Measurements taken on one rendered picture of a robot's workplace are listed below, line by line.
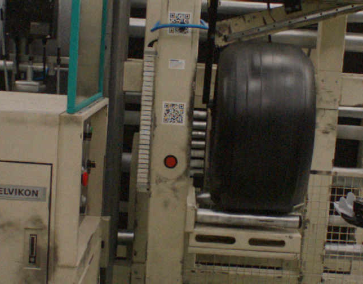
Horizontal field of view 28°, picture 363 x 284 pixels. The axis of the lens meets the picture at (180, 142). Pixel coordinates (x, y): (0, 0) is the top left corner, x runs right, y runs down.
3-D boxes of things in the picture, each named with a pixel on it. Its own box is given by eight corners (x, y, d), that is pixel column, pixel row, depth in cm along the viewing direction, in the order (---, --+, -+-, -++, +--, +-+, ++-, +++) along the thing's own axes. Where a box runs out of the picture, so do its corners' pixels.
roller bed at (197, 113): (154, 185, 282) (158, 107, 278) (155, 178, 297) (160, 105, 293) (205, 188, 282) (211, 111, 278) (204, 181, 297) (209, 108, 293)
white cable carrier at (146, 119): (136, 191, 244) (144, 47, 238) (137, 188, 249) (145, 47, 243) (149, 191, 244) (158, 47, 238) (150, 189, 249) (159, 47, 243)
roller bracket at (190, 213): (184, 233, 233) (186, 203, 232) (185, 206, 272) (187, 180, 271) (195, 234, 233) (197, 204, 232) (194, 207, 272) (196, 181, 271)
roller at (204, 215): (193, 220, 241) (193, 223, 236) (193, 206, 240) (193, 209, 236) (299, 227, 240) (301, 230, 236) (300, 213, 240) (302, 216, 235)
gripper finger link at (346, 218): (348, 207, 216) (371, 216, 210) (348, 212, 217) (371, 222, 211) (337, 213, 214) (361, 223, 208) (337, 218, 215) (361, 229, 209)
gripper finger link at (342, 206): (334, 189, 218) (359, 199, 211) (335, 206, 221) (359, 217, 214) (327, 194, 216) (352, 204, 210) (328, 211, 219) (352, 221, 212)
